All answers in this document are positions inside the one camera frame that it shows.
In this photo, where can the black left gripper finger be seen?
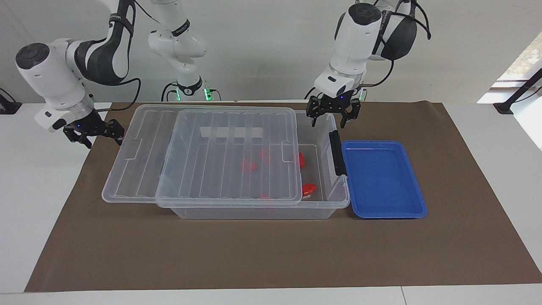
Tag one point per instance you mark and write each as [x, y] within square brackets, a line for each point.
[352, 113]
[315, 109]

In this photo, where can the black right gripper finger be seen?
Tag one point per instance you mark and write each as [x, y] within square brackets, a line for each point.
[76, 135]
[113, 129]

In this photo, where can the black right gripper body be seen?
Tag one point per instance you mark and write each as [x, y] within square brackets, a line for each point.
[89, 125]

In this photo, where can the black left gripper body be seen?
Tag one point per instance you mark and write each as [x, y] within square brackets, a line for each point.
[336, 102]

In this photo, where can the clear ribbed box lid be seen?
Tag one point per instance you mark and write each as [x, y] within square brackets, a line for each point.
[139, 169]

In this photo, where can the red block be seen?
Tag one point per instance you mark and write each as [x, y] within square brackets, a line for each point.
[301, 159]
[265, 196]
[264, 155]
[248, 165]
[309, 189]

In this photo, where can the black box latch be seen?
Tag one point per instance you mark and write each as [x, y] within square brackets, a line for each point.
[337, 152]

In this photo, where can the clear plastic storage box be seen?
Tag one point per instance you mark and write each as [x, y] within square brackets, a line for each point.
[315, 169]

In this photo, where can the blue plastic tray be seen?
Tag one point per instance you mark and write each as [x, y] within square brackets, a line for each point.
[381, 182]

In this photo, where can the white strip label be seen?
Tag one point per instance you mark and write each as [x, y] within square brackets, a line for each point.
[231, 132]

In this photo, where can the brown table mat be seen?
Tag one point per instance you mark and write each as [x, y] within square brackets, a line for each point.
[271, 254]

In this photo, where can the black angled stand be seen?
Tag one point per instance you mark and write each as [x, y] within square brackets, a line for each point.
[504, 107]

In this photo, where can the window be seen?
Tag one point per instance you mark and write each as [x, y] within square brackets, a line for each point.
[529, 55]

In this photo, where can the black clamp mount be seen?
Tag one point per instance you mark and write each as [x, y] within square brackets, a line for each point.
[8, 108]

